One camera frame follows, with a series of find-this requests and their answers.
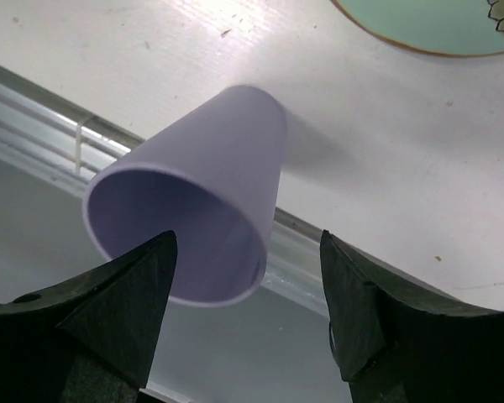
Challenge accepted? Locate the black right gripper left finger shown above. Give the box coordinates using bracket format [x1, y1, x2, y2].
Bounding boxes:
[0, 231, 177, 402]

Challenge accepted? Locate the green floral plate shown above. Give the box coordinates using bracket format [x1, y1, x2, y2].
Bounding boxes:
[333, 0, 504, 57]

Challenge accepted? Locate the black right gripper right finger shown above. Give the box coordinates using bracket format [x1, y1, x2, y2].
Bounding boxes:
[320, 232, 504, 402]

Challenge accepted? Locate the lilac plastic cup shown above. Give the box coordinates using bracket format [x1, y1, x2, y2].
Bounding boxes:
[82, 86, 287, 308]

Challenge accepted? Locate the aluminium mounting rail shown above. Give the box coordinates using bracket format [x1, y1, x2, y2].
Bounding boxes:
[0, 67, 328, 315]

